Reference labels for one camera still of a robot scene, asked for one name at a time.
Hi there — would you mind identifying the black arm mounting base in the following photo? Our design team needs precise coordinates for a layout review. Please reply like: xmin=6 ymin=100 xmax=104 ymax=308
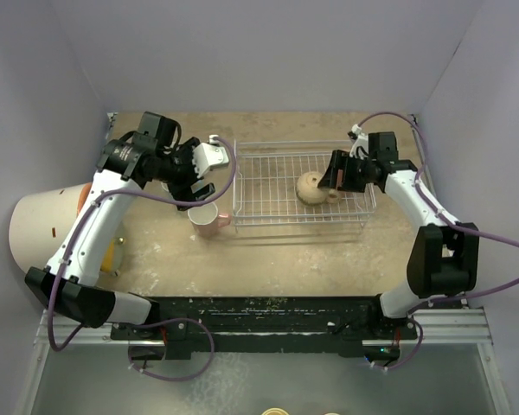
xmin=113 ymin=297 xmax=414 ymax=360

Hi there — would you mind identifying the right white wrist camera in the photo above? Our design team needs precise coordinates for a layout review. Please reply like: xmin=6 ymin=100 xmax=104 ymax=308
xmin=348 ymin=124 xmax=368 ymax=159

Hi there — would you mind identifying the pink cup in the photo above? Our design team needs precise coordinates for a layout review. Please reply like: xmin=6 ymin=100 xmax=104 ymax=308
xmin=187 ymin=202 xmax=232 ymax=238

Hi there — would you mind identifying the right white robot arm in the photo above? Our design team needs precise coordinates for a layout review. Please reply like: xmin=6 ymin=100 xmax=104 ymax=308
xmin=317 ymin=125 xmax=479 ymax=338

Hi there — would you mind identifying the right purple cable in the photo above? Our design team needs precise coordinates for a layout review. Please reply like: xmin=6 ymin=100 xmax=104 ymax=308
xmin=354 ymin=112 xmax=519 ymax=373

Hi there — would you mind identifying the aluminium front frame rail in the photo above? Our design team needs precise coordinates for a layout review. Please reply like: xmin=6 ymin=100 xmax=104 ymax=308
xmin=34 ymin=309 xmax=493 ymax=346

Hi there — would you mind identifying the white wire dish rack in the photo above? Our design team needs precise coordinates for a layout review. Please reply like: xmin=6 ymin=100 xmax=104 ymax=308
xmin=233 ymin=140 xmax=376 ymax=228

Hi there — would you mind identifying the purple cable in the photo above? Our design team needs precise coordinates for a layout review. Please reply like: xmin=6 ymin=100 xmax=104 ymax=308
xmin=47 ymin=136 xmax=239 ymax=381
xmin=354 ymin=112 xmax=519 ymax=373

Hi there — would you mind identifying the large cream cylindrical bucket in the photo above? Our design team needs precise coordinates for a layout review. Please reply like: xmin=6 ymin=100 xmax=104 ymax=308
xmin=9 ymin=183 xmax=91 ymax=272

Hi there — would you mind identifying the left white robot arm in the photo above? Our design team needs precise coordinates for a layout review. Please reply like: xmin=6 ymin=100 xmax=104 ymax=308
xmin=25 ymin=112 xmax=230 ymax=339

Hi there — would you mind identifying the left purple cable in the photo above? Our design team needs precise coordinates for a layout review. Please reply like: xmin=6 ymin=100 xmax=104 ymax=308
xmin=47 ymin=136 xmax=239 ymax=381

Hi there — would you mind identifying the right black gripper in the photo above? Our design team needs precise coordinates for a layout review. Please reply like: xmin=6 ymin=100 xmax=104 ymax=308
xmin=317 ymin=150 xmax=375 ymax=194

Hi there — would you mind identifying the right aluminium table rail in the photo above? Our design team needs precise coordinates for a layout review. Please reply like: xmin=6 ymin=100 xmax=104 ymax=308
xmin=406 ymin=112 xmax=471 ymax=309

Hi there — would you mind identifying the light blue ceramic mug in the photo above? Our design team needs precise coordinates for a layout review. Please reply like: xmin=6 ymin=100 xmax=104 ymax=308
xmin=161 ymin=182 xmax=170 ymax=194

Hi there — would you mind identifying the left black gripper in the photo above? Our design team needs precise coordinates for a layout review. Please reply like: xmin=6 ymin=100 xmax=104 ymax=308
xmin=156 ymin=138 xmax=215 ymax=210

